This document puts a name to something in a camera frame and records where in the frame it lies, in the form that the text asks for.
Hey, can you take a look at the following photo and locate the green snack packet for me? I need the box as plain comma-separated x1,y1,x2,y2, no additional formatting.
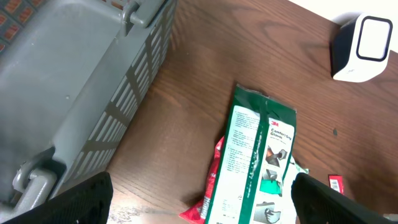
205,85,297,223

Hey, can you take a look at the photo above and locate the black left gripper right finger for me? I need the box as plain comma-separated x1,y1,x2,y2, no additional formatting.
291,173,394,224

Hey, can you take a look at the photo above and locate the white barcode scanner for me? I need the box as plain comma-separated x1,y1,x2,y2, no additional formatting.
330,13,394,83

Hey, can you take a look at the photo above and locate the red snack packet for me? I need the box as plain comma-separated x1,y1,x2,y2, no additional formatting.
179,137,224,224

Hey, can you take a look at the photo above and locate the pale green wipes packet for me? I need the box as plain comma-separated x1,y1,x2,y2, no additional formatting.
280,157,310,224

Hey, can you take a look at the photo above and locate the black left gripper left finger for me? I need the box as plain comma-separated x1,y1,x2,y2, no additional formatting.
6,171,113,224

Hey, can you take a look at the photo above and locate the grey plastic shopping basket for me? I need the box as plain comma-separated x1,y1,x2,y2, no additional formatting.
1,0,177,222

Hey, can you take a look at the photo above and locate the red Nescafe stick sachet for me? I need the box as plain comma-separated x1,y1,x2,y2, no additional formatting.
328,175,345,195

